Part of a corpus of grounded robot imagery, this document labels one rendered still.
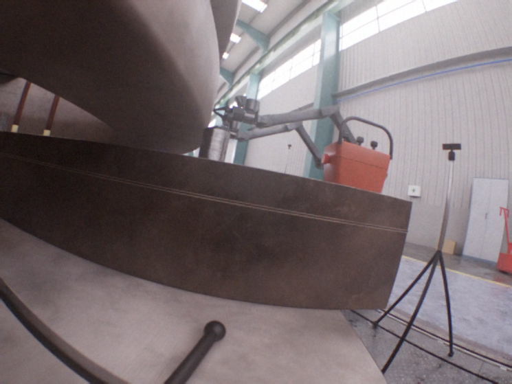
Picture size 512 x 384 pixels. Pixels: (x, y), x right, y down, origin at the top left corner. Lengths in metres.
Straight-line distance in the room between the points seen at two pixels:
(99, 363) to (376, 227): 0.74
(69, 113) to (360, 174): 3.74
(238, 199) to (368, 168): 0.39
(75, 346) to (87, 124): 3.17
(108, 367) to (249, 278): 0.43
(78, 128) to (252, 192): 3.23
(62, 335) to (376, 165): 0.87
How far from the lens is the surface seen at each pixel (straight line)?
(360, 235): 0.70
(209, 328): 0.47
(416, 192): 7.41
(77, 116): 3.71
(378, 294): 0.81
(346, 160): 0.68
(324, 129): 10.46
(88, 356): 0.44
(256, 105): 1.17
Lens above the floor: 0.62
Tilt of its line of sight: level
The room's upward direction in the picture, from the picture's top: 10 degrees clockwise
